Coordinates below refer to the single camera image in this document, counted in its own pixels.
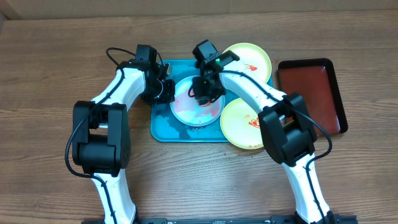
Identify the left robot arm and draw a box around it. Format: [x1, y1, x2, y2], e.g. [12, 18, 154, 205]
[65, 45, 175, 223]

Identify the black red-lined tray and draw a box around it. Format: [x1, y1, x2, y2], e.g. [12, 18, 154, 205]
[277, 58, 348, 135]

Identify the teal plastic tray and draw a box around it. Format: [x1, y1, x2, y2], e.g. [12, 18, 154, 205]
[150, 58, 276, 144]

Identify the yellow-green plate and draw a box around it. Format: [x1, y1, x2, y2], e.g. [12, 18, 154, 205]
[224, 43, 272, 86]
[220, 98, 264, 150]

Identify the light blue plate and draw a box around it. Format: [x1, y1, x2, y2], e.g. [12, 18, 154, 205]
[170, 76, 225, 127]

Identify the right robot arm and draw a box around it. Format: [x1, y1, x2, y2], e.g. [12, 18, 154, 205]
[188, 40, 335, 223]

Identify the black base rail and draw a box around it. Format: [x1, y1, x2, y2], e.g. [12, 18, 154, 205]
[81, 215, 358, 224]

